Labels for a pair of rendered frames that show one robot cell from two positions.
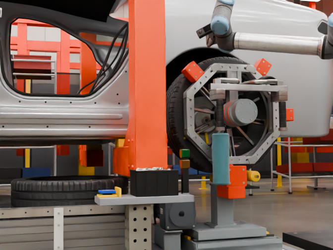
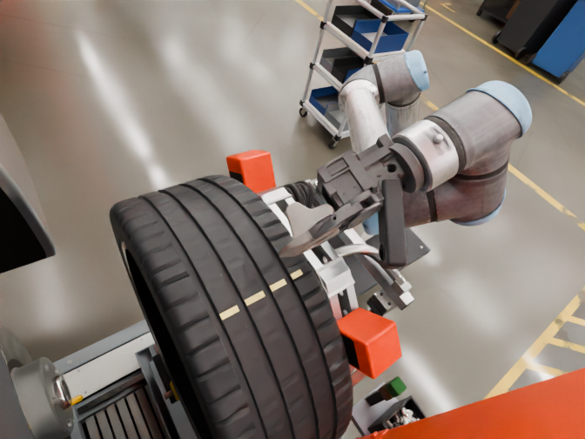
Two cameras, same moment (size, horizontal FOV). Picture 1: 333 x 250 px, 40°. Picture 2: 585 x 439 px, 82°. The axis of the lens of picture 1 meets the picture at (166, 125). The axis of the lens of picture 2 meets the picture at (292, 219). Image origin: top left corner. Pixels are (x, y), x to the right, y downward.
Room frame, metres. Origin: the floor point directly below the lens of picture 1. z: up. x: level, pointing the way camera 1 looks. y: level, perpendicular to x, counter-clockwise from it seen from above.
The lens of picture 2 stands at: (2.76, -0.03, 1.62)
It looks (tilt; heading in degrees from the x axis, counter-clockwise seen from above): 49 degrees down; 236
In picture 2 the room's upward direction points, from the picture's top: 19 degrees clockwise
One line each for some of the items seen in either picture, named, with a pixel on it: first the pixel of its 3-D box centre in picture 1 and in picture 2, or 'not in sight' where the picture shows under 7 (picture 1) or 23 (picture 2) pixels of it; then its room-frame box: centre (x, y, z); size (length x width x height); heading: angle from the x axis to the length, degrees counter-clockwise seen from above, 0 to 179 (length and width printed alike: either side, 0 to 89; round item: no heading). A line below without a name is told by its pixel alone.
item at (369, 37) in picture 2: not in sight; (352, 73); (1.32, -2.08, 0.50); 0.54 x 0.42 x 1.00; 106
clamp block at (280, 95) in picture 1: (279, 96); not in sight; (2.36, -0.58, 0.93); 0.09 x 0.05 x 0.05; 16
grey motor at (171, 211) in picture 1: (170, 220); not in sight; (2.68, -0.02, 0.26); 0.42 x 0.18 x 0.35; 16
